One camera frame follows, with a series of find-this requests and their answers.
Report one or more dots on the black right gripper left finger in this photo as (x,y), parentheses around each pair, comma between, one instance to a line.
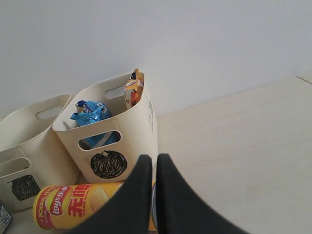
(128,211)

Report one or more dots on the orange noodle packet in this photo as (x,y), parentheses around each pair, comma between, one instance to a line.
(133,89)

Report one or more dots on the blue noodle packet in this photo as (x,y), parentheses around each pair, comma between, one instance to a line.
(89,112)

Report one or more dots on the yellow Lays chips can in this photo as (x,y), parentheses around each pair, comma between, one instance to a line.
(65,207)

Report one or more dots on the cream bin circle mark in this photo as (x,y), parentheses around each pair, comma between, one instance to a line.
(137,127)

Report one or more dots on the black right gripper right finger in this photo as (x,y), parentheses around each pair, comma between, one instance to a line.
(180,210)

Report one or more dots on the white blue milk carton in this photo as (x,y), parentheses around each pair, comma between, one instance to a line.
(5,219)

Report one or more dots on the cream bin square mark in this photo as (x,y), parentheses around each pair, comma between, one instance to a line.
(31,154)

